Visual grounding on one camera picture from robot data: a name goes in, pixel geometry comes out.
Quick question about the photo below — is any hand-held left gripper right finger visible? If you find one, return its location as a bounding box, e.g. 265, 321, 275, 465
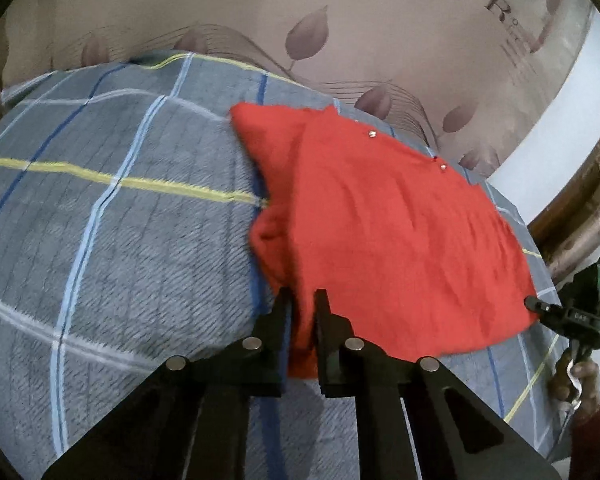
314, 288, 561, 480

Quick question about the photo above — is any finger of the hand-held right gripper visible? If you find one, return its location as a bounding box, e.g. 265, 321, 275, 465
524, 296, 572, 327

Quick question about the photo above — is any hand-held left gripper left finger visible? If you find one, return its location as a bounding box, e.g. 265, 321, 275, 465
42, 287, 294, 480

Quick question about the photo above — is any red sweater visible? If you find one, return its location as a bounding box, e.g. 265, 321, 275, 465
229, 102, 539, 380

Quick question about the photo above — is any person's right forearm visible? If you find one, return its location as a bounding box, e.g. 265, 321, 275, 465
567, 400, 600, 480

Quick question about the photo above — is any person's right hand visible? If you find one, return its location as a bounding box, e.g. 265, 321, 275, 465
549, 345, 600, 405

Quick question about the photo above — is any brown wooden door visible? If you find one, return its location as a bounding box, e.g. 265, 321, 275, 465
527, 125, 600, 283

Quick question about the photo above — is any grey plaid blanket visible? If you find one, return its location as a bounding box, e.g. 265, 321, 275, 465
0, 50, 576, 480

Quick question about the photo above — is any beige leaf print curtain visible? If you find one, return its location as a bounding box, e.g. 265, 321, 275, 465
0, 0, 598, 178

